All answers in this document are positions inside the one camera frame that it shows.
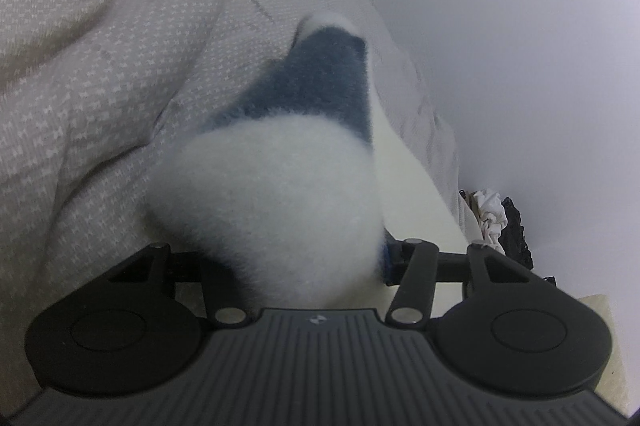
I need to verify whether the cream blue striped sweater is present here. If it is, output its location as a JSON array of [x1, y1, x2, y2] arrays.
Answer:
[[144, 10, 471, 310]]

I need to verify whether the white crumpled garment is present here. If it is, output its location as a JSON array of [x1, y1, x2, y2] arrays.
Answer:
[[470, 190, 508, 255]]

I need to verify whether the cardboard box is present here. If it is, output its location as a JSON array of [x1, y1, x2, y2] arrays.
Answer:
[[459, 190, 477, 216]]

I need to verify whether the black fluffy garment right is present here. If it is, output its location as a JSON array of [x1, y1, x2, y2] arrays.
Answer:
[[499, 197, 534, 270]]

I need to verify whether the grey bed sheet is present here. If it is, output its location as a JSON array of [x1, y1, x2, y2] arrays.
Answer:
[[1, 0, 480, 413]]

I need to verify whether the cream quilted headboard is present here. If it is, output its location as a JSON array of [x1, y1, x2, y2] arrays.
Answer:
[[579, 294, 630, 416]]

